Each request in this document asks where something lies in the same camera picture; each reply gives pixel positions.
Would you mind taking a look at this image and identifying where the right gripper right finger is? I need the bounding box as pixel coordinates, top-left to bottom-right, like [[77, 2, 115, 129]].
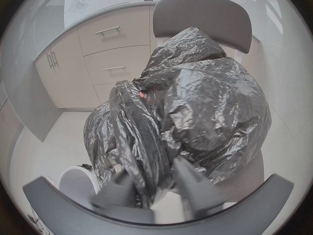
[[174, 155, 224, 221]]

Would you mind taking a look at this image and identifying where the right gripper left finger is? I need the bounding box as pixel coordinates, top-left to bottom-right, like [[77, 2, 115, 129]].
[[91, 169, 138, 208]]

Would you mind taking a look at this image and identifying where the black plastic bag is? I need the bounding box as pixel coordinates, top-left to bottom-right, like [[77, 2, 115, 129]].
[[84, 27, 272, 209]]

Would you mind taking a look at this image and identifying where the white trash bin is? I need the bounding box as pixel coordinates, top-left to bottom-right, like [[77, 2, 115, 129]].
[[57, 166, 98, 201]]

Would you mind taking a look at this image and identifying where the pale tall cupboard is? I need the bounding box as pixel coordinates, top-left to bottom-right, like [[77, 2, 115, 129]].
[[0, 81, 25, 144]]

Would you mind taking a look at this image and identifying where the beige cabinet with drawers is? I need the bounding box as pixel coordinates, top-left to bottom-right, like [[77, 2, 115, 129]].
[[33, 1, 261, 112]]

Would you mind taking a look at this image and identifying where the grey chair with white legs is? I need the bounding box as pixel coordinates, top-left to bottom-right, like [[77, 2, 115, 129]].
[[153, 0, 266, 204]]

